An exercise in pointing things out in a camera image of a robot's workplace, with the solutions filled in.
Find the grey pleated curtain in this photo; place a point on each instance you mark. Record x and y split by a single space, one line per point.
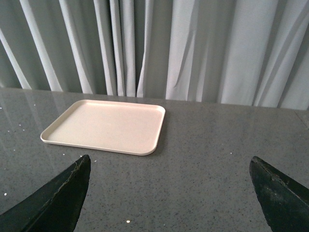
247 52

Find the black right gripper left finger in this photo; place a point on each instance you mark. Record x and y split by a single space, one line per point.
56 206

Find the cream rectangular plastic tray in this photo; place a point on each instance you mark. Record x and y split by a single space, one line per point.
122 127

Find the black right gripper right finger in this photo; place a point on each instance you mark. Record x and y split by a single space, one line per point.
284 201

